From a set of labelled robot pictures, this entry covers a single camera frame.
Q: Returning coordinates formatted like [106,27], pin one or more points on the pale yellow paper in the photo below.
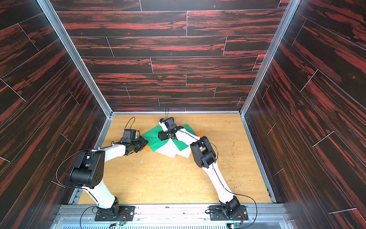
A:
[169,149]
[185,153]

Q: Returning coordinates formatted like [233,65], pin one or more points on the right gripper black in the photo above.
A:
[166,134]

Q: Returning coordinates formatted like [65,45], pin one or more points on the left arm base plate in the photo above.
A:
[123,214]

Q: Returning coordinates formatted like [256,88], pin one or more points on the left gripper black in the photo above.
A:
[143,142]

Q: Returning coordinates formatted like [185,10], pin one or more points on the green paper sheet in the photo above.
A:
[151,136]
[182,139]

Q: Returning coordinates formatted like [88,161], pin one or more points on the front aluminium frame rail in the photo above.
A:
[174,216]

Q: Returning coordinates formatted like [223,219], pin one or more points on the orange paper sheet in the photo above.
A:
[147,149]
[199,133]

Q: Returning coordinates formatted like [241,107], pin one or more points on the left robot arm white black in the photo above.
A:
[88,171]

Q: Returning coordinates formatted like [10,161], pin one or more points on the right orange paper sheet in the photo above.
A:
[199,133]

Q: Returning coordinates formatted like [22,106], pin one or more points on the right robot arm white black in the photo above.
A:
[205,158]

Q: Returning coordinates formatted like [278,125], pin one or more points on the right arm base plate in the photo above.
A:
[217,213]

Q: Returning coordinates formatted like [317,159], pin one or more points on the left orange paper sheet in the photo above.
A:
[147,149]

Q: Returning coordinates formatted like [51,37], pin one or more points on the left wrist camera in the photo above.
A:
[130,135]

